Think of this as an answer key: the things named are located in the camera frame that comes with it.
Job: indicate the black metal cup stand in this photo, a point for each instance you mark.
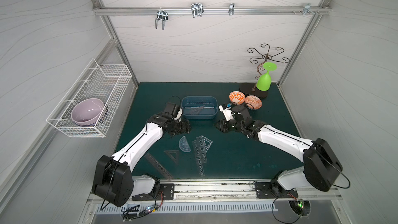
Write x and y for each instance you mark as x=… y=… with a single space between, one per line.
x=250 y=88

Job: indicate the orange patterned bowl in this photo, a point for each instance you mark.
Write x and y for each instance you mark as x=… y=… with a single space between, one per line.
x=237 y=98
x=253 y=102

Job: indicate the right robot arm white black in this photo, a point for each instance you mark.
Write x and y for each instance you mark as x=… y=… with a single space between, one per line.
x=321 y=166

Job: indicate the orange patterned bowl left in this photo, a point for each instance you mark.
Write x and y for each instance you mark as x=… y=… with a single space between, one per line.
x=237 y=98

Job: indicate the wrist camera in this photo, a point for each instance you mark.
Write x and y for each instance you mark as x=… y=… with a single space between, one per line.
x=233 y=112
x=174 y=109

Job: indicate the white wire basket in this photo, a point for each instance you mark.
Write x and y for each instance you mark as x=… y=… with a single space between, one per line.
x=107 y=82

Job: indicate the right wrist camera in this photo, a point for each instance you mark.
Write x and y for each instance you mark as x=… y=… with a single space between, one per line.
x=233 y=112

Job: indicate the small clear triangle ruler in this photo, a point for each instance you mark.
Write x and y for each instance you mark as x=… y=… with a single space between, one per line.
x=173 y=155

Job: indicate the orange patterned bowl right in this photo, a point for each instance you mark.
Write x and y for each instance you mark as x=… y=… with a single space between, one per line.
x=253 y=102

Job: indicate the metal double hook centre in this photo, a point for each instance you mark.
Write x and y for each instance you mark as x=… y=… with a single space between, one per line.
x=197 y=10

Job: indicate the aluminium top rail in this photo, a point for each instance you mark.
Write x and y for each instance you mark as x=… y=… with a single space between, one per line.
x=208 y=11

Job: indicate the blue semicircle protractor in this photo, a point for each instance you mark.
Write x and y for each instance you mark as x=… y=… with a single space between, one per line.
x=184 y=145

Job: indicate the metal double hook left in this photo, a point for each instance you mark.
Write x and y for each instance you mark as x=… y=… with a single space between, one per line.
x=161 y=17

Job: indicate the metal hook right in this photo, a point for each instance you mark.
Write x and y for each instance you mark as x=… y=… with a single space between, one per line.
x=306 y=11

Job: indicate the blue plastic storage box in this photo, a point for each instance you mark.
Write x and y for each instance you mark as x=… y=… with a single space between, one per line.
x=200 y=101

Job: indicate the long thin clear ruler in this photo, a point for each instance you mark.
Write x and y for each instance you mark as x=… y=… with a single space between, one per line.
x=204 y=107

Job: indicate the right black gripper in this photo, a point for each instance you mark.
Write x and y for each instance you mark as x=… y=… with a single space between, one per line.
x=228 y=124

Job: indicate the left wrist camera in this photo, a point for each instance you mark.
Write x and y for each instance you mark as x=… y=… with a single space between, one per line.
x=174 y=109

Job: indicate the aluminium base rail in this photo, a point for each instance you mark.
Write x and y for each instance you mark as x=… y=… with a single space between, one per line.
x=225 y=190

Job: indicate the purple bowl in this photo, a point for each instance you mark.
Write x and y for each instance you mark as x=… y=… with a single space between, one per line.
x=87 y=112

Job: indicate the metal single hook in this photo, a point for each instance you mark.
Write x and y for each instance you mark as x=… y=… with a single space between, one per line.
x=231 y=9

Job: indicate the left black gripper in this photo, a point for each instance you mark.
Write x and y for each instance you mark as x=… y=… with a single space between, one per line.
x=179 y=126

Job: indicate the green table mat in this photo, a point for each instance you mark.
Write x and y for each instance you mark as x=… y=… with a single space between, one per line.
x=231 y=155

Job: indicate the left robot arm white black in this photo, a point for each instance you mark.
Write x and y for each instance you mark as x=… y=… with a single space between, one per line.
x=113 y=181

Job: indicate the white slotted cable duct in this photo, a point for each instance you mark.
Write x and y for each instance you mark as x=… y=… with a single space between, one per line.
x=195 y=207

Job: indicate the green plastic goblet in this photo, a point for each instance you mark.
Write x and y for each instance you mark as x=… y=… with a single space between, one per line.
x=265 y=80

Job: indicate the clear stencil template ruler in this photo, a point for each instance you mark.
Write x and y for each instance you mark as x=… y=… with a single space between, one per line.
x=200 y=156

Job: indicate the metal double hook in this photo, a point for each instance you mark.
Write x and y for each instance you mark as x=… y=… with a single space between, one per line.
x=161 y=17
x=197 y=10

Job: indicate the dark straight stencil ruler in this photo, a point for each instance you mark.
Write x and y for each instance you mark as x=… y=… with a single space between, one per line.
x=158 y=166

